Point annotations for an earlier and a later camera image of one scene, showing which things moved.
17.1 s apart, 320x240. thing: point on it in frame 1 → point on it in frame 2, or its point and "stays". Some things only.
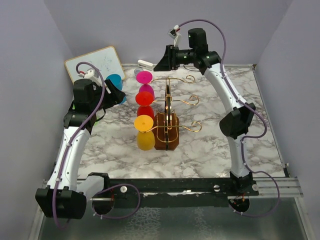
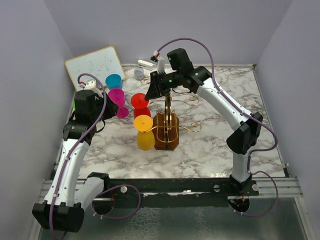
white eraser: (145, 65) stays
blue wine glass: (116, 79) stays
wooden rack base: (166, 130) stays
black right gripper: (167, 63) → (155, 91)
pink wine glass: (145, 77) → (117, 96)
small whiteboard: (106, 60) stays
